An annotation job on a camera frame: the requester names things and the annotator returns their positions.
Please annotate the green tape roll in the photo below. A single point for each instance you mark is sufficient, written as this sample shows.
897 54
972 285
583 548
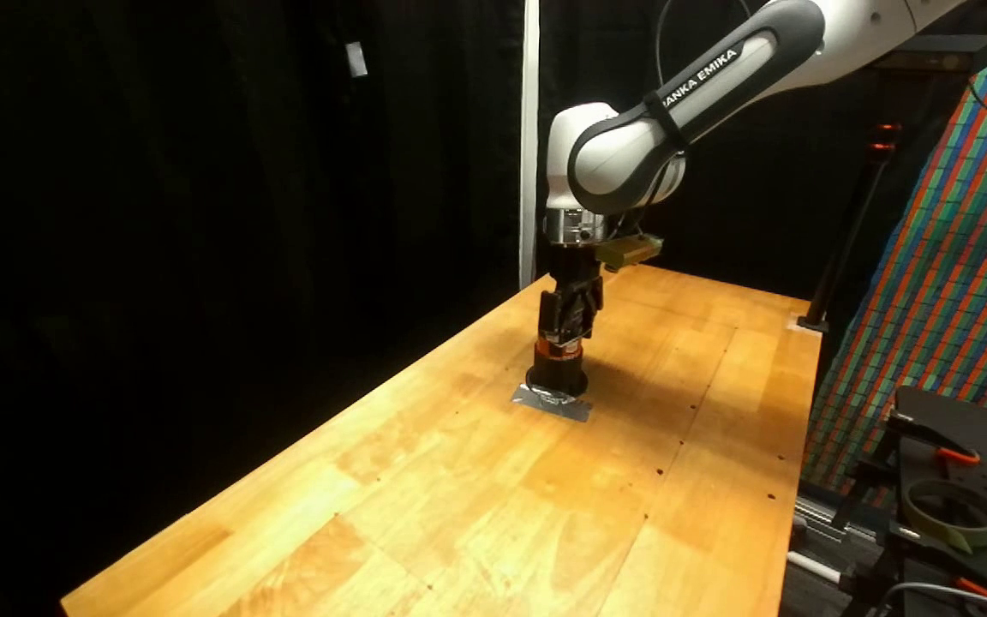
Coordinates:
950 514

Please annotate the black mounting board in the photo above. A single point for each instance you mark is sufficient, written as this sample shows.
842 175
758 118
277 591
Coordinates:
968 426

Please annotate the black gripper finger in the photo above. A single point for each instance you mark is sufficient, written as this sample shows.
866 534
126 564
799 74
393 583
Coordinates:
552 316
587 316

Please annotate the dark upside-down cup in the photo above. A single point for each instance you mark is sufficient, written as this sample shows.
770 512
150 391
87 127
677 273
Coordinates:
557 372

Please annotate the aluminium rail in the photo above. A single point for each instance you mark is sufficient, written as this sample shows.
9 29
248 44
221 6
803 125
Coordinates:
832 535

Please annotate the white vertical pole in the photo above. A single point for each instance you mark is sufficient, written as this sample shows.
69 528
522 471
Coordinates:
529 140

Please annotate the small white tag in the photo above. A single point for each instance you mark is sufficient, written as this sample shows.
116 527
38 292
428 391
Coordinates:
358 58

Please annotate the colourful patterned cloth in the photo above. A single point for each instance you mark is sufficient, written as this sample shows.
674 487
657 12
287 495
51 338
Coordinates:
950 277

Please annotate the black tripod with red light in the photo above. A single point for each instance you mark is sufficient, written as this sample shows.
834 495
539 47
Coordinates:
854 229

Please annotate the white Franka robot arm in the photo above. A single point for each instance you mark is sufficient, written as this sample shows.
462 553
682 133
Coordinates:
677 96

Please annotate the grey square coaster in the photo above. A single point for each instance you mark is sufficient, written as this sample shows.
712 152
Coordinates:
551 402

